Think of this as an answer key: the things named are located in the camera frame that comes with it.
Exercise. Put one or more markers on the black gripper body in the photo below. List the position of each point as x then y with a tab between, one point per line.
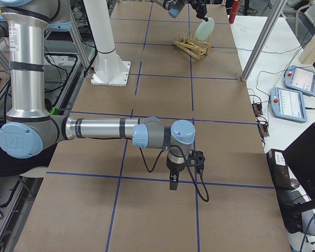
174	168
200	9

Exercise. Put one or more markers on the light green ceramic plate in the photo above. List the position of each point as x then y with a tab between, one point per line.
204	29

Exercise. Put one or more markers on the wooden dish rack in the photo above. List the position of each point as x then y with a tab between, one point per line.
192	46

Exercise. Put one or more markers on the red cylinder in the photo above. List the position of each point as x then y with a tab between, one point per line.
234	11

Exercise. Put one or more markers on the orange black connector block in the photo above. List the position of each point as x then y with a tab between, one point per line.
263	128
257	108

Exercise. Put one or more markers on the black box device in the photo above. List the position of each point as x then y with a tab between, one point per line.
278	170

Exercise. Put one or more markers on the far teach pendant tablet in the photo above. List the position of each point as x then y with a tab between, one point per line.
300	79

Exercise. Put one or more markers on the teach pendant tablet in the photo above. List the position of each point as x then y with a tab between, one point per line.
300	79
288	104

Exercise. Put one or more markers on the near teach pendant tablet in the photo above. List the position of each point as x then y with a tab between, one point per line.
288	104

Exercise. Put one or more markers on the black laptop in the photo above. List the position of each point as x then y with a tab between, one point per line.
300	157

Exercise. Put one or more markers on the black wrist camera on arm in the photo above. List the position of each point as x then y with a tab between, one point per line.
196	159

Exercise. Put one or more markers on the aluminium frame post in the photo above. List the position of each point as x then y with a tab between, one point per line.
264	35

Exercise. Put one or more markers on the white pedestal column with base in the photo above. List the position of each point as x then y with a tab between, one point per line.
109	69

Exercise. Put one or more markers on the green handled tool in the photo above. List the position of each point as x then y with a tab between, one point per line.
59	111

